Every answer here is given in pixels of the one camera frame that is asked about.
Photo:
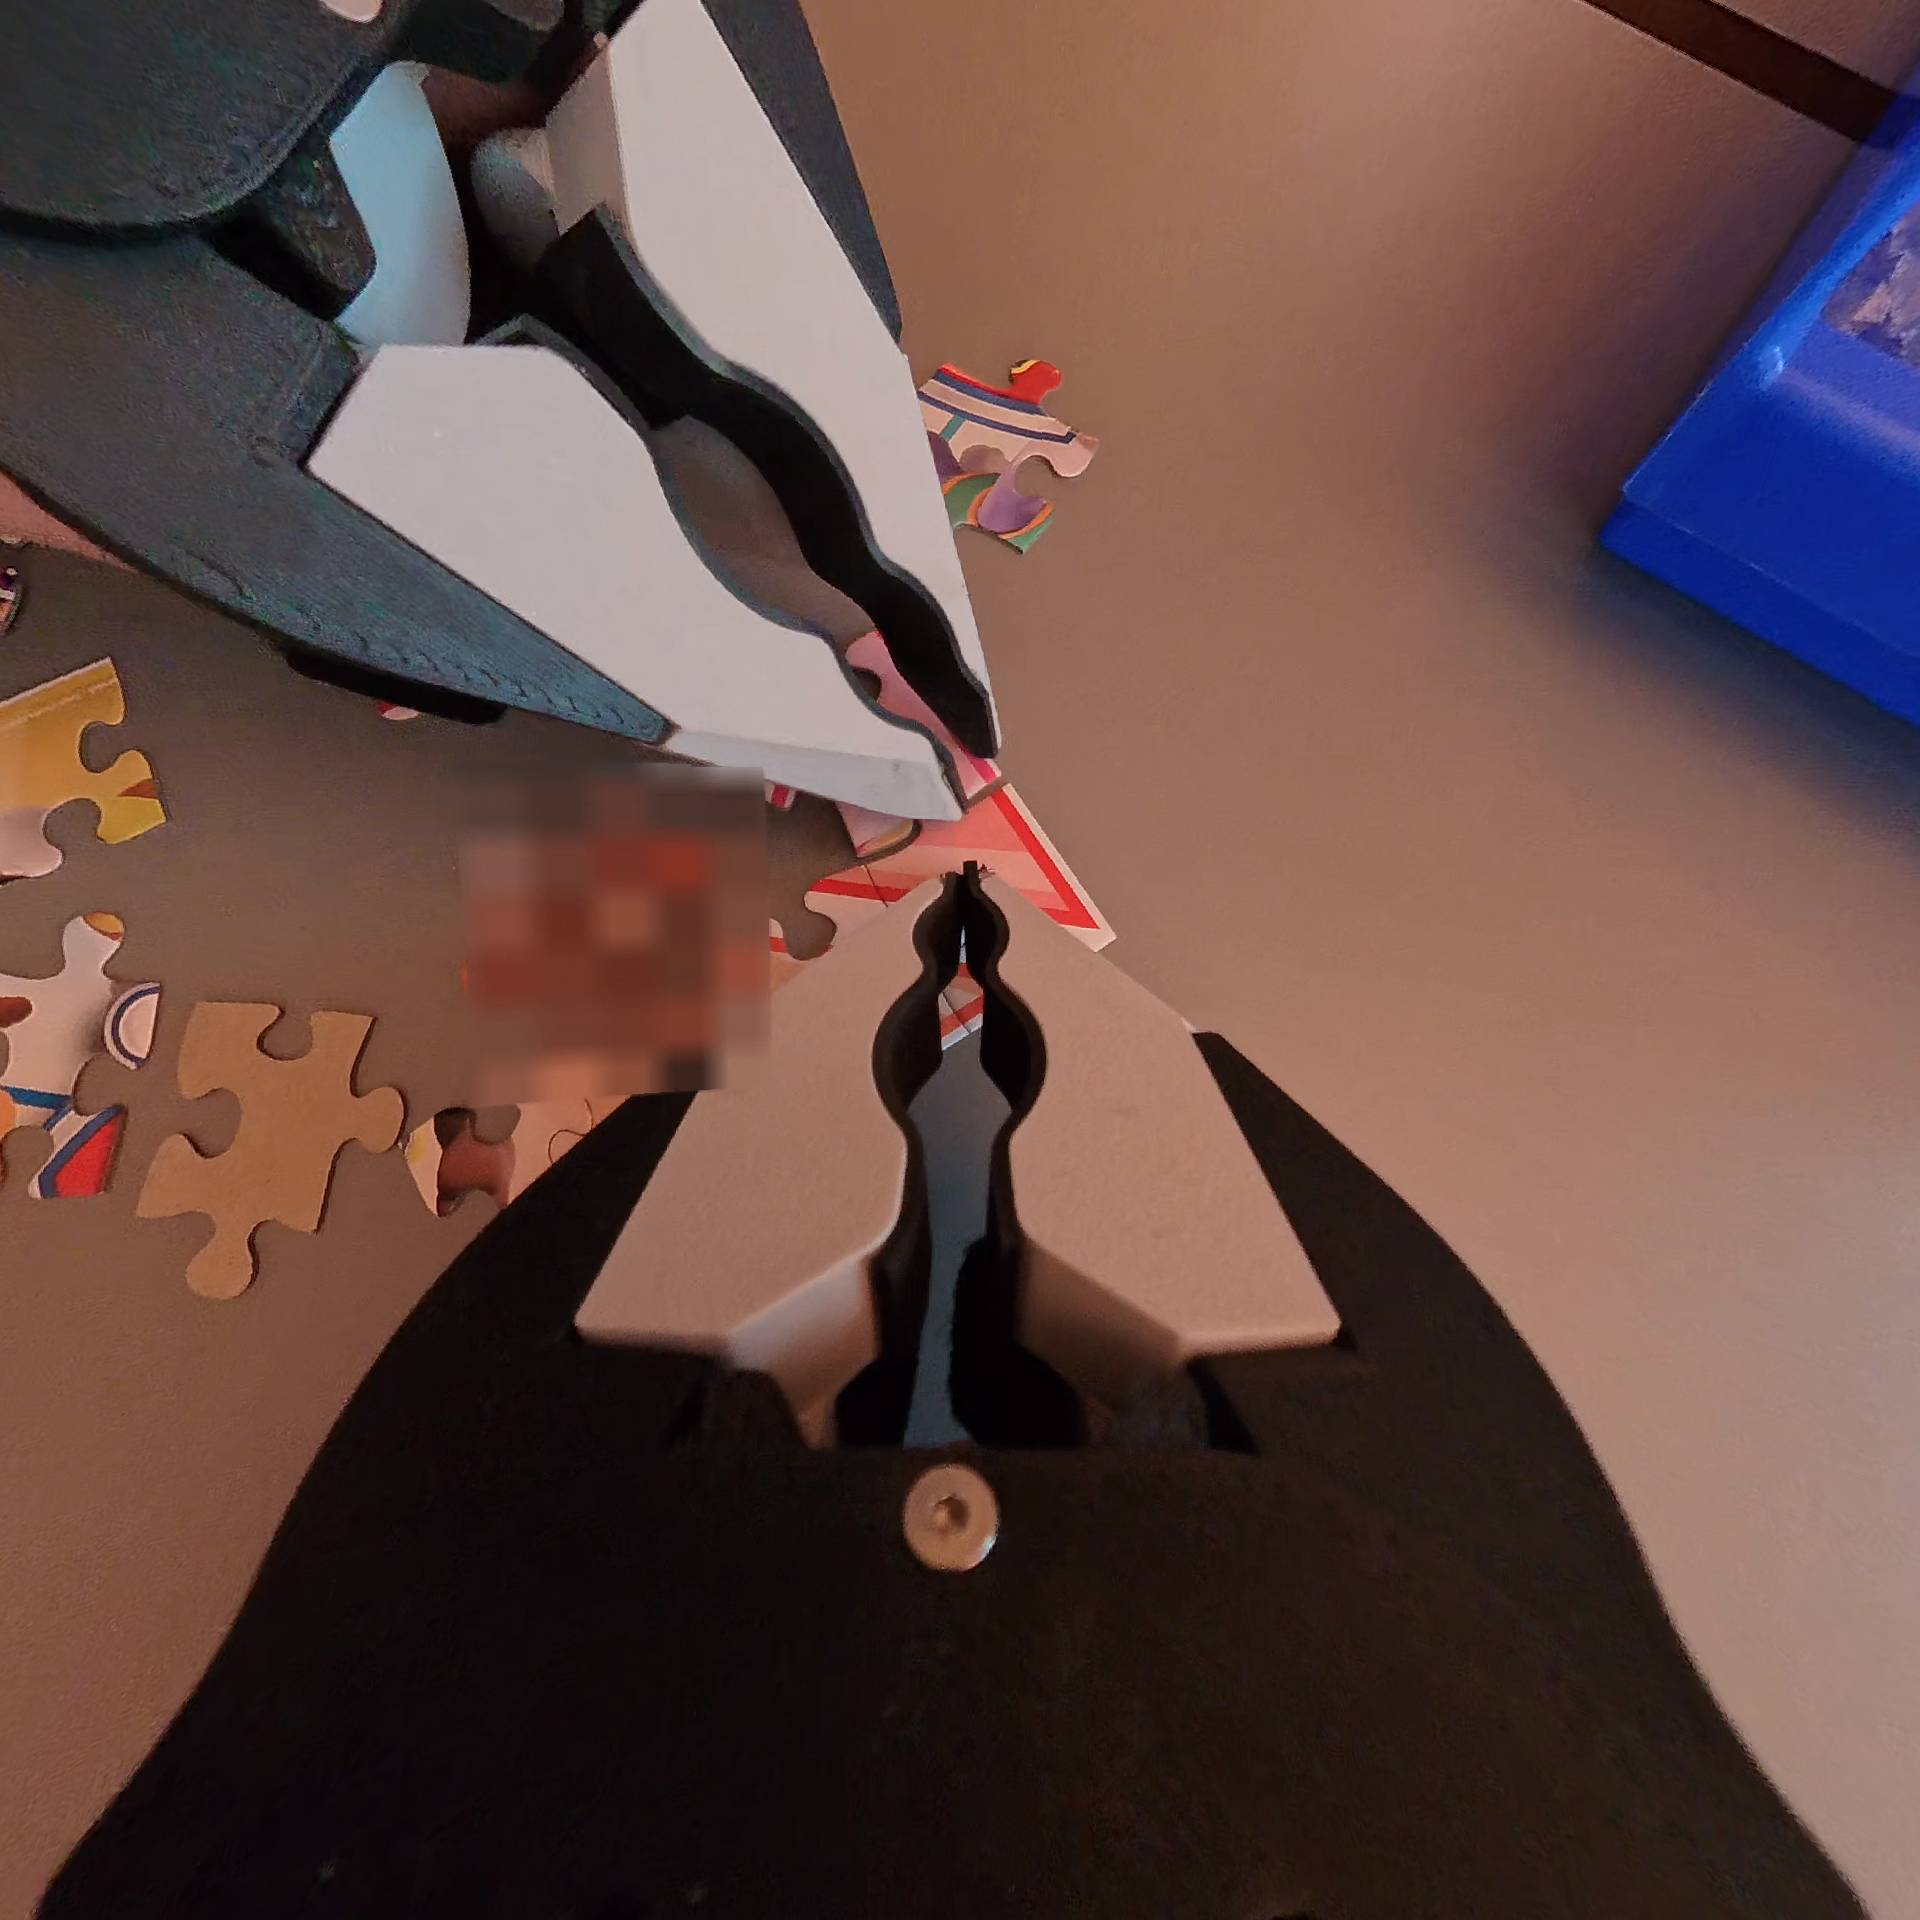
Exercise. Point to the clear plastic bag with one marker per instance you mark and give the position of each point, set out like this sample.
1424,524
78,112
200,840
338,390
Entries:
1882,292

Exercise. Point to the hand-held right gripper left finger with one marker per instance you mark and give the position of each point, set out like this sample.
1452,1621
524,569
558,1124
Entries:
735,1188

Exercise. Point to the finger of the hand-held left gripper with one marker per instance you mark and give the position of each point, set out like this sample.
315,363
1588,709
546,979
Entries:
510,495
781,257

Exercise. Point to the blue plastic bin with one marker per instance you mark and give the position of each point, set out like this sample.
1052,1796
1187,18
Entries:
1772,495

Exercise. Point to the grey desk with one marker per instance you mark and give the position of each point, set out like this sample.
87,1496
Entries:
1424,900

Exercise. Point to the jigsaw puzzle pieces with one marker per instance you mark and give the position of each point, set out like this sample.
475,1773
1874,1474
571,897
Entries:
268,1124

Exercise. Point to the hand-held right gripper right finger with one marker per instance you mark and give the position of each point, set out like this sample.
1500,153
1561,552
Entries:
1170,1188

